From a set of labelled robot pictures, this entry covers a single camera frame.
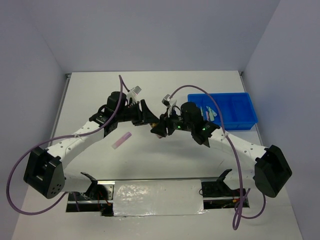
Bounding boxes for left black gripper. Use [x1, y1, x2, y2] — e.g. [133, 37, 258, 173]
[116, 99, 160, 127]

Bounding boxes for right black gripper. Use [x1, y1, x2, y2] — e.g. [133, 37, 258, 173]
[151, 106, 194, 137]

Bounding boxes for pink clear tube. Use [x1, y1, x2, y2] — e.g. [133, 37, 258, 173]
[111, 132, 132, 150]

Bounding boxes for pink correction tape stick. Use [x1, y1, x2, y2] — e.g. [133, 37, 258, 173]
[205, 111, 210, 121]

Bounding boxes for light blue eraser stick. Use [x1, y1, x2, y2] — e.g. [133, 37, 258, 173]
[206, 106, 218, 122]

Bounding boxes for pink capped glue bottle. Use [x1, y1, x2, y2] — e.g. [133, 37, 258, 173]
[149, 123, 162, 139]

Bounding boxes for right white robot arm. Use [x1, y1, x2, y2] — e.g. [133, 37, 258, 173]
[151, 102, 292, 198]

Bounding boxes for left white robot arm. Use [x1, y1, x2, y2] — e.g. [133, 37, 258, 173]
[23, 91, 159, 200]

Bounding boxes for blue divided plastic bin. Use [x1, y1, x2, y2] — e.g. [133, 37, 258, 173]
[187, 92, 258, 131]

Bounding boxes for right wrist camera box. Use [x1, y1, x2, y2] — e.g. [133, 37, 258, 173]
[161, 94, 177, 117]

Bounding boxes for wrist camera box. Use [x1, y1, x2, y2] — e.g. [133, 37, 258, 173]
[161, 94, 177, 117]
[126, 86, 142, 102]

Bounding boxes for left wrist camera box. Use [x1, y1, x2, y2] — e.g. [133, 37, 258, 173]
[126, 86, 142, 102]

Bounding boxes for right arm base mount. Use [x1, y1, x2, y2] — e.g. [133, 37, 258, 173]
[198, 169, 240, 210]

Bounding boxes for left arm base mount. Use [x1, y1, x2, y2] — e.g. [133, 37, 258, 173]
[66, 172, 115, 217]

